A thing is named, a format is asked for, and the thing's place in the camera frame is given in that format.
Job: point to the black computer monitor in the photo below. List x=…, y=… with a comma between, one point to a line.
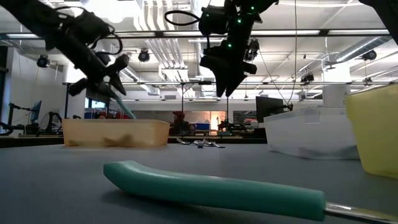
x=269, y=109

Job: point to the silver ventilation duct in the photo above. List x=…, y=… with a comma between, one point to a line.
x=195, y=53

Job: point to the black ceiling spotlight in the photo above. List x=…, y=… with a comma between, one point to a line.
x=370, y=55
x=253, y=51
x=144, y=56
x=308, y=78
x=43, y=61

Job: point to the white translucent plastic bin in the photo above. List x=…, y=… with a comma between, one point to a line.
x=311, y=137

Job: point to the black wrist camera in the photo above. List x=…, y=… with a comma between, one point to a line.
x=93, y=26
x=213, y=20

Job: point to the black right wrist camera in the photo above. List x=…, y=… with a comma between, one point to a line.
x=213, y=20

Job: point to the orange translucent plastic bin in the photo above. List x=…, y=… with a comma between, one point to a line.
x=115, y=130

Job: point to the black overhead frame beam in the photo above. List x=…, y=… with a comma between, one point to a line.
x=159, y=33

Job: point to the white column with sign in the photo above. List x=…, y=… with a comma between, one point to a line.
x=337, y=96

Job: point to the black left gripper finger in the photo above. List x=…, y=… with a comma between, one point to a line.
x=93, y=88
x=119, y=67

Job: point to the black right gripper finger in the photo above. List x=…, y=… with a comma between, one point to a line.
x=233, y=81
x=220, y=82

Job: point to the yellow plastic bin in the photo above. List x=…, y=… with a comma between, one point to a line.
x=376, y=130

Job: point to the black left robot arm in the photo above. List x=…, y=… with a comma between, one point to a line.
x=28, y=18

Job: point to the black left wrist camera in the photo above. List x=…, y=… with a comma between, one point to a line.
x=93, y=26

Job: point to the slanted silver ceiling duct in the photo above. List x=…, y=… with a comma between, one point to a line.
x=360, y=48

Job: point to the thin black metal frame stand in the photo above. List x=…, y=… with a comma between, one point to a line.
x=205, y=82

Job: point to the background monitor blue screen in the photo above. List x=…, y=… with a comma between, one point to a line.
x=36, y=112

